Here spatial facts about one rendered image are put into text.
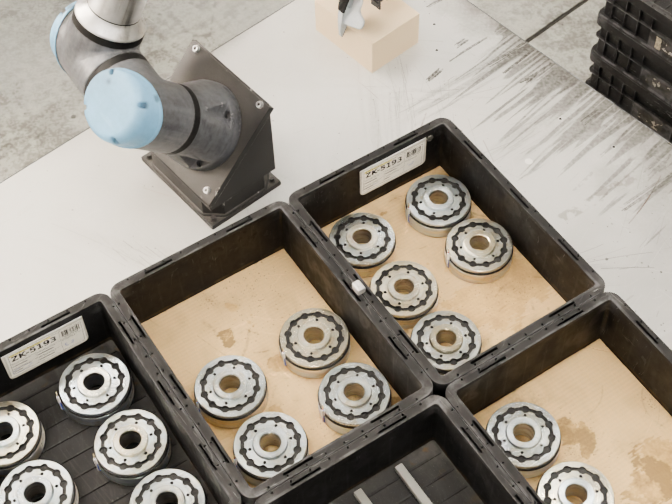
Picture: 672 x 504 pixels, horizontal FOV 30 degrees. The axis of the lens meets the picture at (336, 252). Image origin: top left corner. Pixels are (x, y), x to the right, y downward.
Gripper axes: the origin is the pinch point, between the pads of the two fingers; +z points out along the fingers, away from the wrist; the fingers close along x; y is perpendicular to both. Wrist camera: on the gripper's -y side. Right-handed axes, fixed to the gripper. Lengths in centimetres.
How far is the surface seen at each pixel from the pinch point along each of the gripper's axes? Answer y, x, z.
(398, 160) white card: 39, -29, -15
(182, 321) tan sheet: 36, -70, -8
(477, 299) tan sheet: 63, -35, -8
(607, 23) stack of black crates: 16, 56, 27
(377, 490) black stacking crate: 75, -67, -8
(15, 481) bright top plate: 43, -104, -11
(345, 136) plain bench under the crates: 16.3, -20.2, 5.1
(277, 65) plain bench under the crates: -5.7, -17.7, 5.3
